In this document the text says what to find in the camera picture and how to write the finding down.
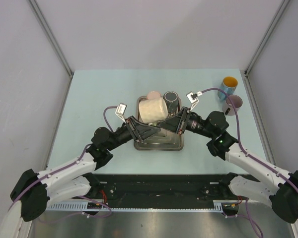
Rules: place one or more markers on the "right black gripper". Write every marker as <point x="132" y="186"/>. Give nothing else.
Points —
<point x="176" y="123"/>

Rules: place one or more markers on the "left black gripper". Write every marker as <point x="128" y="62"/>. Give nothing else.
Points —
<point x="139" y="130"/>

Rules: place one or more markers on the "cream mug black handle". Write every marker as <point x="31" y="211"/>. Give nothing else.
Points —
<point x="153" y="110"/>

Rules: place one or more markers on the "purple mug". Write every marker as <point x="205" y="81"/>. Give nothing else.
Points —
<point x="232" y="102"/>

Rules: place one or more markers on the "blue butterfly mug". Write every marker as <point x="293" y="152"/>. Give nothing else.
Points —
<point x="227" y="87"/>

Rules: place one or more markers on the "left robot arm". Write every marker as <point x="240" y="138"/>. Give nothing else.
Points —
<point x="37" y="191"/>

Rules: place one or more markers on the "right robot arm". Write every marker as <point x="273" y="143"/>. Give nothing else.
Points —
<point x="275" y="187"/>

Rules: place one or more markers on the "dark grey mug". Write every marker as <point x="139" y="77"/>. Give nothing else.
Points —
<point x="172" y="100"/>

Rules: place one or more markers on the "pink orange mug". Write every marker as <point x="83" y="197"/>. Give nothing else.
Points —
<point x="153" y="95"/>

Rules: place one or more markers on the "steel tray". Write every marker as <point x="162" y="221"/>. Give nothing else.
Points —
<point x="161" y="141"/>

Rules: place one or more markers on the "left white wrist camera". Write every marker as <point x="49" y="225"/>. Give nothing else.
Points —
<point x="120" y="110"/>

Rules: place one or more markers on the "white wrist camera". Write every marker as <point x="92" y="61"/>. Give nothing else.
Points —
<point x="120" y="110"/>
<point x="193" y="99"/>

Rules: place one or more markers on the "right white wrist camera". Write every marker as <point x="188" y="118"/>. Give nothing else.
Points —
<point x="193" y="99"/>

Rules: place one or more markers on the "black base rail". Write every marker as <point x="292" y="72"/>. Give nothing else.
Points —
<point x="161" y="192"/>

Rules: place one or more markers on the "right aluminium frame post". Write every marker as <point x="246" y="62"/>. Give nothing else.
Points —
<point x="267" y="35"/>

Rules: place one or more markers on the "aluminium frame post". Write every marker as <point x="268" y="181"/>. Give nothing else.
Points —
<point x="38" y="13"/>
<point x="267" y="35"/>

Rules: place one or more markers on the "left aluminium frame post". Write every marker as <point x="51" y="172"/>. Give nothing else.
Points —
<point x="38" y="13"/>

